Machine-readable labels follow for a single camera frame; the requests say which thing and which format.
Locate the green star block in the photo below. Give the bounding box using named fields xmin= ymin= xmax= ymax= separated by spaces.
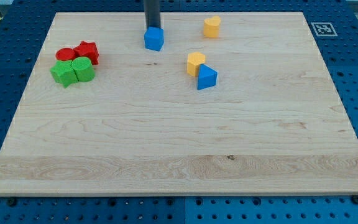
xmin=50 ymin=60 xmax=78 ymax=88

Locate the yellow heart block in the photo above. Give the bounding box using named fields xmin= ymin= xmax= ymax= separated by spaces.
xmin=203 ymin=16 xmax=221 ymax=38

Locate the blue triangle block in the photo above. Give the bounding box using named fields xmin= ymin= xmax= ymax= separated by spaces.
xmin=197 ymin=64 xmax=218 ymax=90

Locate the green cylinder block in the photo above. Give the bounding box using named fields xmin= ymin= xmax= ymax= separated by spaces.
xmin=71 ymin=57 xmax=95 ymax=82

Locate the red star block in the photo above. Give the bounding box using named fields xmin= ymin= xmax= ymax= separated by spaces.
xmin=73 ymin=40 xmax=99 ymax=65

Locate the yellow hexagon block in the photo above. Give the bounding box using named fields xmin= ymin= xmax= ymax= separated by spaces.
xmin=186 ymin=52 xmax=206 ymax=77

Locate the white fiducial marker tag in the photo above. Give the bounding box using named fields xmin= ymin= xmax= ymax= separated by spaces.
xmin=311 ymin=22 xmax=337 ymax=37

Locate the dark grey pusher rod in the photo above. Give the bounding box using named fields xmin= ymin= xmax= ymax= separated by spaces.
xmin=144 ymin=0 xmax=161 ymax=29

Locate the blue cube block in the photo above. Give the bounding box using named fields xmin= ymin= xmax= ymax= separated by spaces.
xmin=144 ymin=27 xmax=164 ymax=51

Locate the wooden board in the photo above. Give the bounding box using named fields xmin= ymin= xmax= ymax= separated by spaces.
xmin=0 ymin=12 xmax=358 ymax=197

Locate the red cylinder block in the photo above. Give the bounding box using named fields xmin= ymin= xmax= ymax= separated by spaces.
xmin=55 ymin=47 xmax=76 ymax=61

